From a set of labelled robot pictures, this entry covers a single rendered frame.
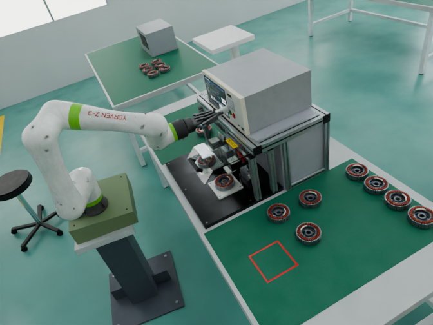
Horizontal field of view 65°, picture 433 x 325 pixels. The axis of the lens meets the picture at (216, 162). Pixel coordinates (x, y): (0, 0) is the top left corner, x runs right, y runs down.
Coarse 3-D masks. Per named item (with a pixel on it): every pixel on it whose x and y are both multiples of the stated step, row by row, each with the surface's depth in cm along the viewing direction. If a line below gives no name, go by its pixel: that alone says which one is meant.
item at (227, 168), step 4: (244, 160) 185; (228, 164) 183; (232, 164) 180; (236, 164) 182; (240, 164) 183; (244, 164) 184; (224, 168) 185; (228, 168) 185; (232, 168) 182; (236, 168) 183; (248, 168) 188; (228, 172) 182
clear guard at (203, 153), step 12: (228, 132) 179; (204, 144) 174; (216, 144) 172; (228, 144) 170; (240, 144) 168; (192, 156) 173; (204, 156) 166; (216, 156) 165; (228, 156) 163; (240, 156) 161; (204, 168) 162; (216, 168) 157; (204, 180) 160
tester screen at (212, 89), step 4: (208, 80) 181; (208, 84) 185; (212, 84) 179; (208, 88) 188; (212, 88) 181; (216, 88) 175; (208, 92) 190; (212, 92) 184; (216, 92) 177; (220, 92) 172; (216, 96) 180; (220, 96) 174; (224, 96) 169; (216, 100) 183; (224, 104) 174; (228, 116) 176
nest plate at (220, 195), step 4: (236, 180) 191; (208, 184) 194; (212, 184) 192; (236, 184) 188; (240, 184) 188; (212, 188) 190; (232, 188) 186; (236, 188) 186; (240, 188) 186; (216, 192) 186; (220, 192) 186; (224, 192) 185; (228, 192) 185; (232, 192) 185; (220, 196) 183; (224, 196) 183
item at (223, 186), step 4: (220, 176) 191; (224, 176) 190; (228, 176) 190; (232, 176) 189; (216, 180) 189; (220, 180) 191; (224, 180) 189; (228, 180) 190; (232, 180) 186; (216, 184) 186; (220, 184) 186; (224, 184) 185; (228, 184) 184; (232, 184) 185; (216, 188) 187; (220, 188) 185; (224, 188) 185; (228, 188) 185
